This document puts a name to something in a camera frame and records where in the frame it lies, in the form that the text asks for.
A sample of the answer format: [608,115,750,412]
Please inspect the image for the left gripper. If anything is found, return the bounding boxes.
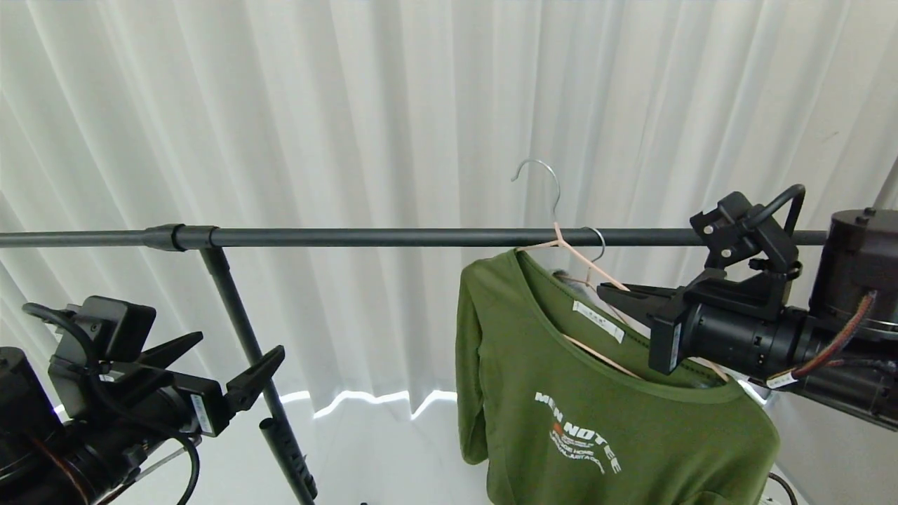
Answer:
[91,332,287,450]

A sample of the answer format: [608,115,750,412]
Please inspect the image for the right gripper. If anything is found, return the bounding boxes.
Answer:
[648,270,811,384]

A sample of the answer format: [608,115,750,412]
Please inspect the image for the green garment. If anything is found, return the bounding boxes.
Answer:
[455,249,782,505]

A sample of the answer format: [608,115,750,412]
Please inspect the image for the pink clothes hanger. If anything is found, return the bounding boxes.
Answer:
[558,227,608,292]
[511,159,732,384]

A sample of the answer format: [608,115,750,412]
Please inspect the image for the black clothes rack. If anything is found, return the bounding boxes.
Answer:
[0,224,830,505]

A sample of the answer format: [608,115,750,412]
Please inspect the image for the white curtain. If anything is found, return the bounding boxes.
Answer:
[0,0,898,422]

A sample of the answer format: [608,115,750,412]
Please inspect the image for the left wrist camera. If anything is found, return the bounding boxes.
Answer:
[48,296,158,422]

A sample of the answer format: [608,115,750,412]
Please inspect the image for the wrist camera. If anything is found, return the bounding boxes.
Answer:
[684,191,804,323]
[48,296,158,422]

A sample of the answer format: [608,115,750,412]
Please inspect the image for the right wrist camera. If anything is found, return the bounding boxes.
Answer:
[684,191,804,323]

